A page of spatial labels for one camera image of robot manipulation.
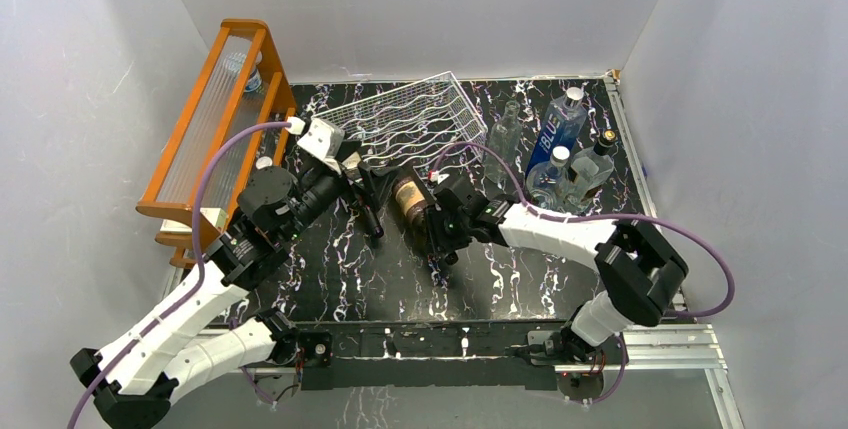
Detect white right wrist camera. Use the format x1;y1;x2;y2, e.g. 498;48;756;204
427;170;449;186

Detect orange wooden shelf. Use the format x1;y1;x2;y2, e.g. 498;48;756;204
136;19;298;269

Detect plastic water bottle on shelf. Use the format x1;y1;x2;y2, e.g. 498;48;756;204
223;52;263;94

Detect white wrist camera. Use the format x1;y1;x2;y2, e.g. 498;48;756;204
286;116;345;174
427;170;449;186

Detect clear bottle silver cap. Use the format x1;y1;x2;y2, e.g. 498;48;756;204
255;156;274;170

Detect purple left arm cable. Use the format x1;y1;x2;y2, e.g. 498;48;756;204
66;119;306;429

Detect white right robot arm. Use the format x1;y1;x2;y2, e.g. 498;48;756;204
423;177;689;366

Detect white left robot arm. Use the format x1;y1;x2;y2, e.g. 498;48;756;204
71;162;401;428

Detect dark wine bottle brown label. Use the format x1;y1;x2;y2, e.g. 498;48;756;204
392;167;436;246

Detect aluminium frame rail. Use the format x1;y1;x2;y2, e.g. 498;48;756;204
115;319;743;429

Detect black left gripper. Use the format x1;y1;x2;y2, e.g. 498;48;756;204
280;140;401;243

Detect white wire wine rack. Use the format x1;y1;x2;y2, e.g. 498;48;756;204
316;71;488;175

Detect round clear bottle white cap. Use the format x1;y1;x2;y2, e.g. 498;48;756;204
525;146;571;210

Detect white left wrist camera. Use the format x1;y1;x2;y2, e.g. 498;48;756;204
286;116;345;174

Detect square clear bottle black cap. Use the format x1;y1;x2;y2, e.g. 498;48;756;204
564;130;618;213

